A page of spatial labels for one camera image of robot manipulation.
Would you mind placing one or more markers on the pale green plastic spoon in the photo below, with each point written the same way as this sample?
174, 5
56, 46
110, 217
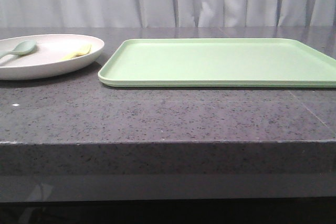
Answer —
23, 48

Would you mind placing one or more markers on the light green serving tray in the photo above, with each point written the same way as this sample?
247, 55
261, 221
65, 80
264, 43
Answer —
218, 62

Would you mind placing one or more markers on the white round plate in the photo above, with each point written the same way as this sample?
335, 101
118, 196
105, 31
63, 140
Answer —
45, 60

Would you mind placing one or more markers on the yellow plastic fork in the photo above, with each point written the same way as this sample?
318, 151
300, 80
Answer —
83, 50

